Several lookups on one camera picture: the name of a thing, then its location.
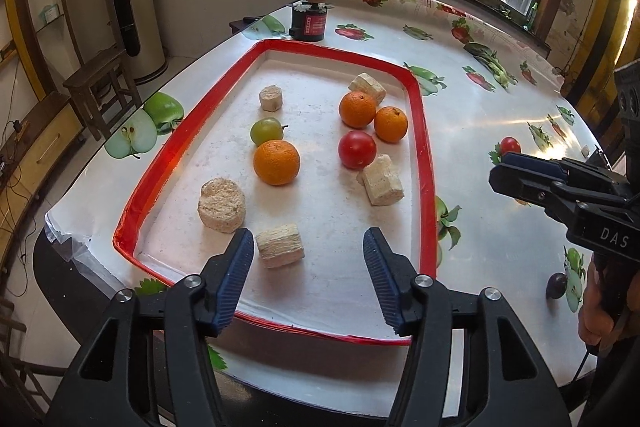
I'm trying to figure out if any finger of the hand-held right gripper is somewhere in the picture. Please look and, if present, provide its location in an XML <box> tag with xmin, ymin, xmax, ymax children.
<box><xmin>501</xmin><ymin>152</ymin><xmax>627</xmax><ymax>194</ymax></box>
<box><xmin>489</xmin><ymin>164</ymin><xmax>581</xmax><ymax>220</ymax></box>

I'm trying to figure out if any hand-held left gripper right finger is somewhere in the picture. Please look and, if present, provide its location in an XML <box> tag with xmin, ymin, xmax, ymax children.
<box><xmin>362</xmin><ymin>227</ymin><xmax>573</xmax><ymax>427</ymax></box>

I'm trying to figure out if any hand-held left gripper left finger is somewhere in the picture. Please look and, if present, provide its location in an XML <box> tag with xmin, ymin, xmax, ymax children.
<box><xmin>45</xmin><ymin>228</ymin><xmax>255</xmax><ymax>427</ymax></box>

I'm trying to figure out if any beige rice cake piece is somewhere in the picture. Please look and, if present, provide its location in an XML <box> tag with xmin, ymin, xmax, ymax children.
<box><xmin>197</xmin><ymin>178</ymin><xmax>247</xmax><ymax>234</ymax></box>
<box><xmin>259</xmin><ymin>85</ymin><xmax>284</xmax><ymax>112</ymax></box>
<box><xmin>356</xmin><ymin>154</ymin><xmax>404</xmax><ymax>206</ymax></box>
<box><xmin>256</xmin><ymin>223</ymin><xmax>305</xmax><ymax>269</ymax></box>
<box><xmin>348</xmin><ymin>73</ymin><xmax>387</xmax><ymax>106</ymax></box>

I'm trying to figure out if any red rimmed white tray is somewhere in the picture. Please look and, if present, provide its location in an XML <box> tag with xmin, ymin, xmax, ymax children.
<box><xmin>112</xmin><ymin>38</ymin><xmax>438</xmax><ymax>347</ymax></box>

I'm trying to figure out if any orange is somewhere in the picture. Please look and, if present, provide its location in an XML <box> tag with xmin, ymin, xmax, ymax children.
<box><xmin>374</xmin><ymin>106</ymin><xmax>409</xmax><ymax>144</ymax></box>
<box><xmin>338</xmin><ymin>91</ymin><xmax>377</xmax><ymax>129</ymax></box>
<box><xmin>253</xmin><ymin>139</ymin><xmax>301</xmax><ymax>186</ymax></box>

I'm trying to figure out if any person's right hand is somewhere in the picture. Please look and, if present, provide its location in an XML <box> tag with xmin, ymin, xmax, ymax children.
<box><xmin>579</xmin><ymin>252</ymin><xmax>640</xmax><ymax>353</ymax></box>

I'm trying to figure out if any fruit print tablecloth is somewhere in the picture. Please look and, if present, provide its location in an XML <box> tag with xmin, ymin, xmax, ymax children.
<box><xmin>45</xmin><ymin>0</ymin><xmax>616</xmax><ymax>418</ymax></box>

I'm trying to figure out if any dark purple plum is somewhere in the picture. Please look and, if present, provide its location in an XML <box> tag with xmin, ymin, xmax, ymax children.
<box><xmin>546</xmin><ymin>273</ymin><xmax>568</xmax><ymax>300</ymax></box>

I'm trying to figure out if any green grape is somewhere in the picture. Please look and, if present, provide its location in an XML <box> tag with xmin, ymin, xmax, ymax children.
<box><xmin>250</xmin><ymin>117</ymin><xmax>290</xmax><ymax>146</ymax></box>

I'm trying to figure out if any wooden chair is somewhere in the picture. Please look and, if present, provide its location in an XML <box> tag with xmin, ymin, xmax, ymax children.
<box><xmin>0</xmin><ymin>297</ymin><xmax>51</xmax><ymax>408</ymax></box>

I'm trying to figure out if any low wooden cabinet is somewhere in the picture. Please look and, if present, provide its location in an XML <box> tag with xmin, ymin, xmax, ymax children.
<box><xmin>0</xmin><ymin>92</ymin><xmax>83</xmax><ymax>233</ymax></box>

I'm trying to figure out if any wooden stool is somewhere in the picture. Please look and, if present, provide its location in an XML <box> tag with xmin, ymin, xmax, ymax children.
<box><xmin>63</xmin><ymin>49</ymin><xmax>143</xmax><ymax>140</ymax></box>

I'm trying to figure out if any black jar with red label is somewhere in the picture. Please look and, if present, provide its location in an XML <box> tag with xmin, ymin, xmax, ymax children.
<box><xmin>290</xmin><ymin>2</ymin><xmax>331</xmax><ymax>42</ymax></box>

